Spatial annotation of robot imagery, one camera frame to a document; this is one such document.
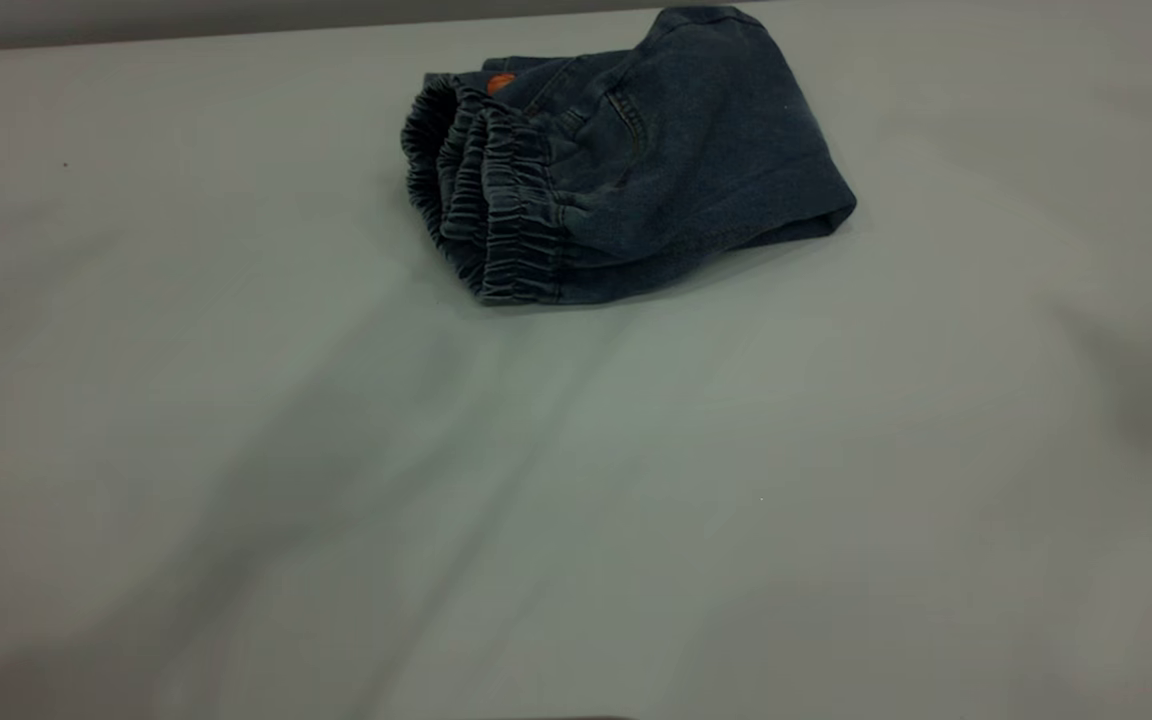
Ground blue denim shorts with print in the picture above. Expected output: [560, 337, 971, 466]
[400, 5, 858, 307]

